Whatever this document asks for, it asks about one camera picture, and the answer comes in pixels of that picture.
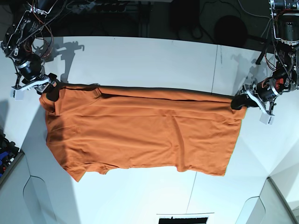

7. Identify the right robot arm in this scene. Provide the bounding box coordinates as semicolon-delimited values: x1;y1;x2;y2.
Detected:
0;0;61;100

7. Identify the orange t-shirt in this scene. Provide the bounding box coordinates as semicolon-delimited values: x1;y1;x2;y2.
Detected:
40;86;246;181

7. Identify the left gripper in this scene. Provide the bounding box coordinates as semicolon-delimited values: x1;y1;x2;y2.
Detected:
231;77;293;115

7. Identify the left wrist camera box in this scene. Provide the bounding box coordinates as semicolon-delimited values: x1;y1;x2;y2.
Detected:
260;113;275;125

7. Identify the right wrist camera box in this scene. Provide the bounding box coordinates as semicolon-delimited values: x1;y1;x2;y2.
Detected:
10;88;24;101

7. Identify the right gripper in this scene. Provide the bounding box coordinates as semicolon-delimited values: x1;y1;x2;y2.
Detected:
11;55;60;102

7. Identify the black round stool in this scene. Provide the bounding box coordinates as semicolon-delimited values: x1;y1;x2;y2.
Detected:
214;15;248;48

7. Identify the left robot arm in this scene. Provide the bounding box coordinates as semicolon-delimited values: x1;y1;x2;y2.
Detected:
231;0;299;116

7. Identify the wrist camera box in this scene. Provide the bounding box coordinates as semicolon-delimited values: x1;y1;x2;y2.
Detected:
10;88;24;101
260;113;275;125

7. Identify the black slot plate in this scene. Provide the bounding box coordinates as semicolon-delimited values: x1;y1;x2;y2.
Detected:
156;212;214;224

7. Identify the bin of blue black items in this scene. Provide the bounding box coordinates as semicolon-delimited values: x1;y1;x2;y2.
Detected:
0;130;21;177

